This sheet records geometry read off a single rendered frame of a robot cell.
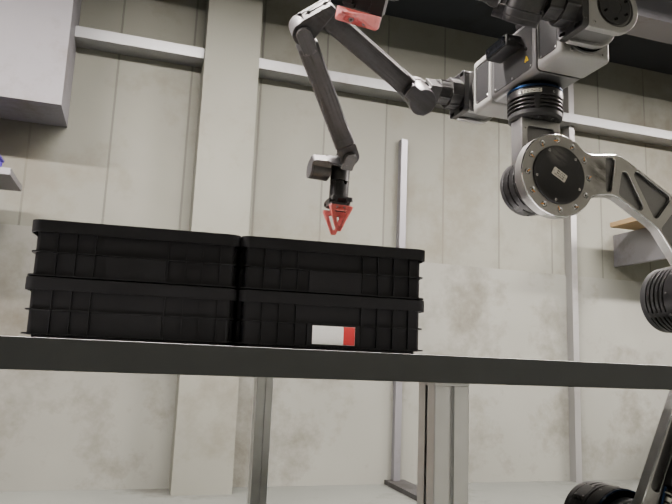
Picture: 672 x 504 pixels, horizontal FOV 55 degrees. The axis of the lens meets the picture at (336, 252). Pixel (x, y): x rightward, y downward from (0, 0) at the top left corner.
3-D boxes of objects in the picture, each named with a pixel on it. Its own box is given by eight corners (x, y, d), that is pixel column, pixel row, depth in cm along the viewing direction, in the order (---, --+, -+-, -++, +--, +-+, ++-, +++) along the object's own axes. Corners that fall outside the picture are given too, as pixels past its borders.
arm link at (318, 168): (358, 155, 185) (352, 142, 192) (320, 148, 181) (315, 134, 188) (346, 191, 191) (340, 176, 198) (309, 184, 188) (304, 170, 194)
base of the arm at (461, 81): (469, 110, 181) (469, 69, 183) (443, 105, 178) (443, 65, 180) (454, 120, 189) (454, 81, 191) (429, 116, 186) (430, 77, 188)
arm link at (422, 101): (324, -6, 157) (317, -17, 165) (288, 38, 161) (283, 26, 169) (442, 100, 180) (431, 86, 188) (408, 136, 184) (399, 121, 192)
